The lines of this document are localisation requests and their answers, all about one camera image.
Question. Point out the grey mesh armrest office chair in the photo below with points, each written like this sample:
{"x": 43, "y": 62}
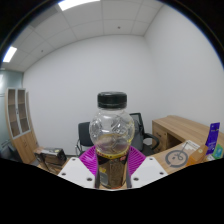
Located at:
{"x": 141, "y": 136}

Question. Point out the wooden glass-door shelf cabinet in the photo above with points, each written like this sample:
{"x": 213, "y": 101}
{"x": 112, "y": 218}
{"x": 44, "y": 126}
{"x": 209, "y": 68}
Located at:
{"x": 20, "y": 126}

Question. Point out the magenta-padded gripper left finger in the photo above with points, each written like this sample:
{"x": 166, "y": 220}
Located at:
{"x": 76, "y": 172}

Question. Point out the round grey disc pad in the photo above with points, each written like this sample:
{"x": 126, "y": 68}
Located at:
{"x": 175, "y": 158}

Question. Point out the black office chair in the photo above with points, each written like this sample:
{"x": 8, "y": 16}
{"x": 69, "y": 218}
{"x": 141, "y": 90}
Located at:
{"x": 84, "y": 135}

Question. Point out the wide dark brown box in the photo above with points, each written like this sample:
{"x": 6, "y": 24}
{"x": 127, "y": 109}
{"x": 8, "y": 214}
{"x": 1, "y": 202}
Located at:
{"x": 55, "y": 156}

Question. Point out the black leather sofa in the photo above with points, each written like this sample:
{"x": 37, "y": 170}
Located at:
{"x": 6, "y": 152}

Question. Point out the purple standing card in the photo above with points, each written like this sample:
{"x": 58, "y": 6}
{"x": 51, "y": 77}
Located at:
{"x": 212, "y": 137}

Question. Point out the wooden side desk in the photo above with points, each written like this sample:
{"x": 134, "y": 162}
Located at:
{"x": 180, "y": 128}

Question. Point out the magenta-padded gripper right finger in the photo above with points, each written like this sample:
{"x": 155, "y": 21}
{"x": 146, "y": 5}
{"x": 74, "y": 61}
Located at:
{"x": 146, "y": 172}

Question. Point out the clear bottle with dark drink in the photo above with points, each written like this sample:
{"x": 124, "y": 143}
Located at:
{"x": 111, "y": 133}

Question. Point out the green flat box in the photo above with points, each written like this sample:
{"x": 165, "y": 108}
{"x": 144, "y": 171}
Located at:
{"x": 218, "y": 151}

